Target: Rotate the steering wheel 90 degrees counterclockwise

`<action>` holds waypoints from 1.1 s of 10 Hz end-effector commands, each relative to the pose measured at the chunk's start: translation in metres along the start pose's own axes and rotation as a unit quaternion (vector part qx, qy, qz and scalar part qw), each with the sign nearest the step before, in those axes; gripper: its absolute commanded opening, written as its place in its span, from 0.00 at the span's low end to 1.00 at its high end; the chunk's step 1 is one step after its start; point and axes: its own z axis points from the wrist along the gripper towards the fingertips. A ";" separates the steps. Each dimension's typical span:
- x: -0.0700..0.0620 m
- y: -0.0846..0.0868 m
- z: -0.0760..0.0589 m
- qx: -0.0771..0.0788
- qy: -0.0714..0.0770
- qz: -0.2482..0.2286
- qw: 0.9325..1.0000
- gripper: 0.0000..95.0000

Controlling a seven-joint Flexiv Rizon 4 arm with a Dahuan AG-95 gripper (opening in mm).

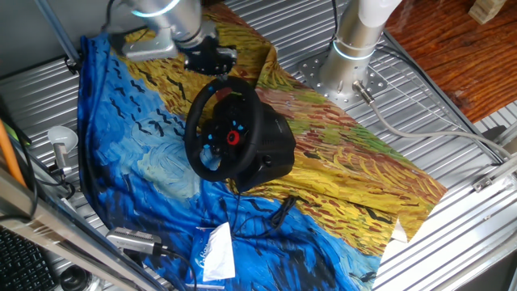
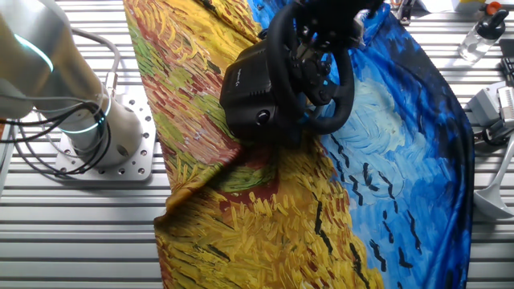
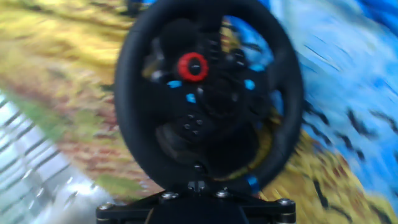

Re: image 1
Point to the silver depth camera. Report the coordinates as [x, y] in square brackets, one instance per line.
[133, 240]

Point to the painted wheatfield print cloth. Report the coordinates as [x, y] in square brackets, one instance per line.
[141, 169]

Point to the beige wooden block stack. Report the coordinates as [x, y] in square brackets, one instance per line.
[486, 10]

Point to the black leather racing steering wheel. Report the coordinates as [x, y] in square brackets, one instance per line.
[198, 117]

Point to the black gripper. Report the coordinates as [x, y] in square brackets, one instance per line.
[210, 56]

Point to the blue foil packet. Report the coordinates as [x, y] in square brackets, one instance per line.
[214, 254]

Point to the wood grain panel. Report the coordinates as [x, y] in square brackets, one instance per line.
[464, 52]

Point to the black steering wheel base housing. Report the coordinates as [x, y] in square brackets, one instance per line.
[278, 141]

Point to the thin grey metal pole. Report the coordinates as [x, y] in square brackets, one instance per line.
[58, 34]

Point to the aluminium profile frame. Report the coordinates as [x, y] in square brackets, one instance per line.
[497, 174]

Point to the black flat device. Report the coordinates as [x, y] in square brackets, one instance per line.
[22, 262]

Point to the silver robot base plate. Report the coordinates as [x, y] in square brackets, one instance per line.
[375, 83]

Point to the aluminium frame bar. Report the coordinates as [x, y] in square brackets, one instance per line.
[60, 238]

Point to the orange rod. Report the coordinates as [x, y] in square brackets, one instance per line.
[10, 155]

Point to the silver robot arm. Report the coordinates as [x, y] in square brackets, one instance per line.
[347, 52]

